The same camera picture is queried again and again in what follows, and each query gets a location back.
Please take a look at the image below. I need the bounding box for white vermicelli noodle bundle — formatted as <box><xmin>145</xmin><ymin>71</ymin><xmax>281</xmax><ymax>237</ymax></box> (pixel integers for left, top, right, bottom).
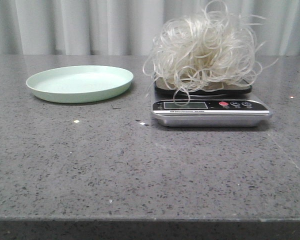
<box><xmin>142</xmin><ymin>0</ymin><xmax>264</xmax><ymax>100</ymax></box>

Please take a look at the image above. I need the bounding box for light green plastic plate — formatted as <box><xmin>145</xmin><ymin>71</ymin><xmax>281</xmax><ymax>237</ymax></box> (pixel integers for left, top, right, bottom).
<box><xmin>26</xmin><ymin>65</ymin><xmax>134</xmax><ymax>104</ymax></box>

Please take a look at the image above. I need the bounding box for silver black kitchen scale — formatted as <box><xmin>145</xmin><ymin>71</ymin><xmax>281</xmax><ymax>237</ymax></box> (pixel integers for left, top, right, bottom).
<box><xmin>151</xmin><ymin>79</ymin><xmax>272</xmax><ymax>127</ymax></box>

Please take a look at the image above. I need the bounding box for white pleated curtain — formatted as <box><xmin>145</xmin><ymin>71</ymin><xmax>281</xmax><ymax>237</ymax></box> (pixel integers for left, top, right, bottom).
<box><xmin>0</xmin><ymin>0</ymin><xmax>300</xmax><ymax>56</ymax></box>

